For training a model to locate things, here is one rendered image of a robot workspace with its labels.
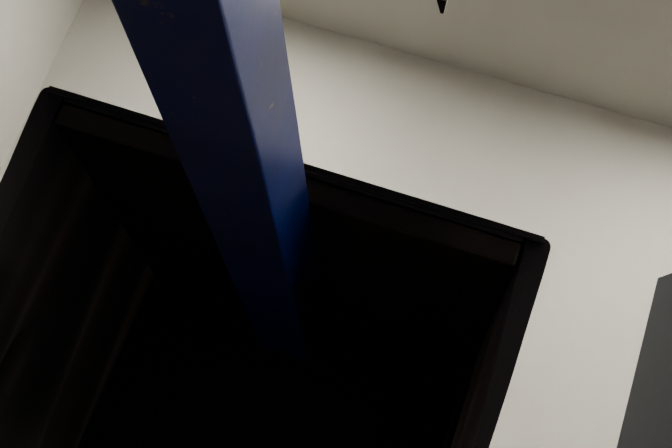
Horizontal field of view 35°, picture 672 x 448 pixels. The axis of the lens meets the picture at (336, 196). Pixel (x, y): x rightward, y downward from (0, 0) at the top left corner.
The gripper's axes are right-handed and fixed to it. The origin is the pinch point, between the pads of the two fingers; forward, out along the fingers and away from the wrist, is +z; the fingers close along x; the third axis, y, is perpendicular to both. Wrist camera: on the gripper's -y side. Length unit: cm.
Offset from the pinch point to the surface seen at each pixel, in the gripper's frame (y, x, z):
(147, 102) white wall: -149, 317, 5
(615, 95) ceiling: 56, 321, -60
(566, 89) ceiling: 35, 328, -57
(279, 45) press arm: 3, -101, 30
